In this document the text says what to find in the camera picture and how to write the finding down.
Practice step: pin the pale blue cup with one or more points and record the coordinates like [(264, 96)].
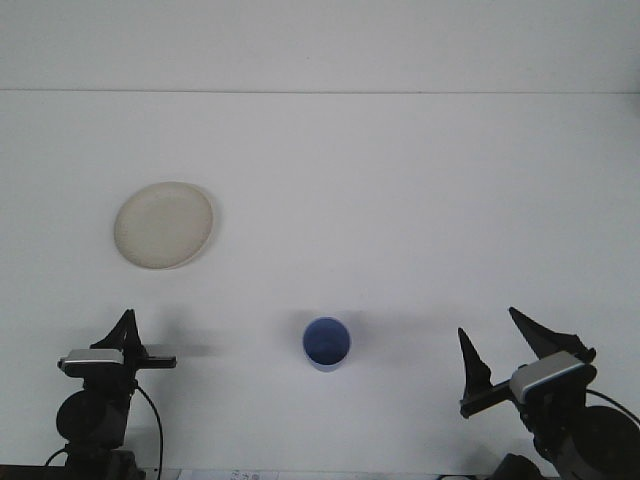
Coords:
[(326, 342)]

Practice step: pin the pale round plate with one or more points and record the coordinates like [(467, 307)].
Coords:
[(162, 225)]

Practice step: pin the white paper with writing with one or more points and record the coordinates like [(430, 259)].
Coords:
[(225, 474)]

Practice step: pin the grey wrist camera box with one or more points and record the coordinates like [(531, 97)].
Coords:
[(542, 377), (92, 361)]

